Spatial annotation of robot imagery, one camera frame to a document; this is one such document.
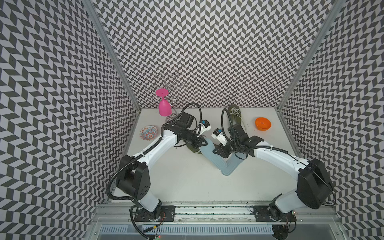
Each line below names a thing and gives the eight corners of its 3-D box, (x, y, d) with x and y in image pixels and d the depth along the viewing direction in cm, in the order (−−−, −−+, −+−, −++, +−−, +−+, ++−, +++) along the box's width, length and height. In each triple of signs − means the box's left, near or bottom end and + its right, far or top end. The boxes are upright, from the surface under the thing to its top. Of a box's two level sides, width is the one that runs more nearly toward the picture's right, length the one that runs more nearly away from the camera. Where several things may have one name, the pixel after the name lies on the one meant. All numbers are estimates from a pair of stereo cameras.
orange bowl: (259, 133, 105) (262, 129, 101) (252, 123, 111) (254, 118, 107) (270, 130, 108) (273, 125, 103) (262, 120, 114) (265, 115, 109)
